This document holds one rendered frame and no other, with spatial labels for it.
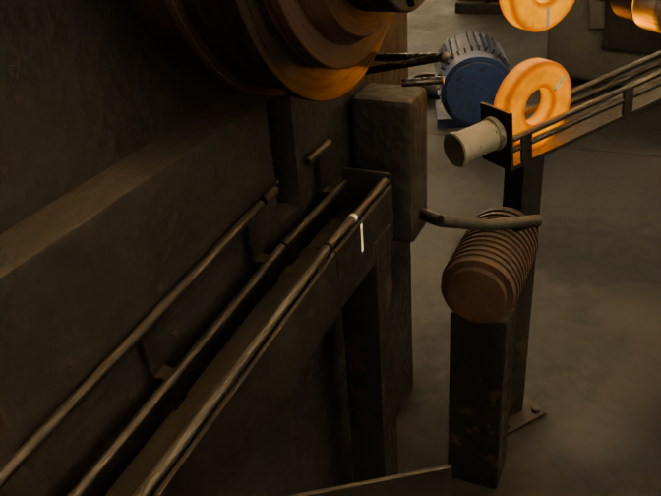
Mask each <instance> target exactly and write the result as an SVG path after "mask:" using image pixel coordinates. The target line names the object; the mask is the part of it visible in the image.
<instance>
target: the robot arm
mask: <svg viewBox="0 0 661 496"><path fill-rule="evenodd" d="M598 1H600V2H610V4H611V6H612V9H613V11H614V13H615V14H616V15H617V16H619V17H622V18H625V19H629V20H633V21H635V23H636V24H637V25H638V26H639V27H640V28H642V29H644V30H649V31H653V32H658V33H661V0H598Z"/></svg>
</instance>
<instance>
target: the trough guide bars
mask: <svg viewBox="0 0 661 496"><path fill-rule="evenodd" d="M659 57H661V50H659V51H657V52H655V53H652V54H650V55H648V56H645V57H643V58H641V59H639V60H636V61H634V62H632V63H630V64H628V65H626V66H623V67H621V68H619V69H617V70H614V71H612V72H610V73H607V74H605V75H603V76H600V77H598V78H596V79H593V80H591V81H589V82H587V83H584V84H582V85H580V86H577V87H575V88H573V89H571V95H574V94H576V93H580V92H582V91H585V90H587V89H589V88H591V87H592V90H591V91H589V92H587V93H583V94H581V95H579V96H576V97H574V98H572V99H571V105H570V106H572V105H574V104H577V103H579V102H581V101H583V100H586V99H588V98H590V97H592V99H591V100H590V101H588V102H586V103H583V104H581V105H579V106H577V107H574V108H572V109H570V110H568V111H566V112H563V113H561V114H559V115H557V116H554V117H552V118H550V119H548V120H545V121H543V122H541V123H539V124H536V125H534V126H532V127H530V128H528V129H525V130H523V131H521V132H519V133H516V134H514V135H512V138H513V142H516V141H518V140H520V143H518V144H516V145H514V146H513V153H516V152H518V151H520V162H522V167H524V166H526V165H527V164H529V163H532V145H533V144H535V143H538V142H540V141H542V140H544V139H546V138H548V137H551V136H553V135H555V134H557V133H559V132H562V131H564V130H566V129H568V128H569V127H571V126H574V125H576V124H578V123H580V122H582V121H585V120H587V119H589V118H591V117H593V116H595V115H598V114H600V113H602V112H604V111H606V110H609V109H611V108H613V107H615V106H617V105H619V104H623V106H622V115H624V118H623V119H626V118H628V117H630V116H631V115H632V101H633V99H634V98H635V97H637V96H639V95H641V94H643V93H647V92H649V91H651V90H653V89H655V88H658V87H660V86H661V79H660V80H657V81H655V82H653V83H651V84H649V85H646V86H644V87H642V88H640V89H638V90H635V91H634V90H633V89H634V88H636V87H638V86H640V85H642V84H645V83H647V82H649V81H651V80H653V79H656V78H658V77H660V76H661V69H660V70H658V71H655V72H653V73H651V74H649V75H646V76H644V77H642V78H640V79H637V80H635V81H633V82H631V83H628V84H626V85H624V86H622V87H619V88H617V89H615V90H613V91H611V92H608V93H605V94H603V95H602V92H604V91H606V90H608V89H611V88H613V87H615V86H617V85H620V84H622V83H624V82H626V81H629V80H631V79H633V78H635V77H638V76H640V75H642V74H644V73H646V72H649V71H651V70H653V69H655V68H658V67H660V66H661V60H658V61H656V62H654V63H652V64H649V65H647V66H645V67H642V68H640V69H638V70H636V71H633V72H631V73H629V74H627V75H624V76H622V77H621V78H618V79H616V80H614V81H612V82H609V83H607V84H605V85H603V82H605V81H607V80H610V79H612V78H614V77H616V76H619V75H621V74H623V73H625V72H627V71H629V70H631V69H634V68H636V67H638V66H641V65H643V64H645V63H647V62H650V61H652V60H654V59H656V58H659ZM621 93H622V94H623V96H621V97H619V98H616V99H614V100H612V101H610V102H608V103H605V104H603V105H601V106H599V107H597V108H594V109H592V110H590V111H588V112H586V113H583V114H581V115H579V116H577V117H575V118H573V119H571V120H569V121H567V122H565V123H562V124H560V125H558V126H556V127H554V128H551V129H549V130H547V131H545V132H543V133H540V134H538V135H536V136H534V137H532V134H534V133H536V132H538V131H540V130H543V129H545V128H547V127H549V126H551V125H554V124H556V123H558V122H560V121H563V120H565V119H567V118H569V117H571V116H574V115H576V114H577V113H579V112H581V111H584V110H586V109H588V108H590V107H593V106H595V105H597V104H599V103H601V102H604V101H606V100H608V99H610V98H612V97H615V96H617V95H619V94H621ZM539 103H540V102H539ZM539 103H537V104H535V105H532V106H530V107H528V108H525V109H524V116H526V115H528V114H531V113H533V112H535V111H536V110H537V108H538V106H539Z"/></svg>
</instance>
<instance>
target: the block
mask: <svg viewBox="0 0 661 496"><path fill-rule="evenodd" d="M351 112H352V129H353V147H354V164H355V168H357V169H365V170H373V171H381V172H388V173H390V174H391V186H392V210H393V241H399V242H405V243H409V242H413V241H414V240H415V239H416V237H417V236H418V234H419V233H420V231H421V230H422V229H423V227H424V226H425V224H426V221H424V220H421V219H420V211H421V209H422V208H425V209H427V93H426V90H425V89H424V88H422V87H403V86H402V85H389V84H376V83H372V84H369V85H367V86H366V87H365V88H363V89H362V90H361V91H360V92H358V93H357V94H356V95H355V96H354V97H353V98H352V100H351Z"/></svg>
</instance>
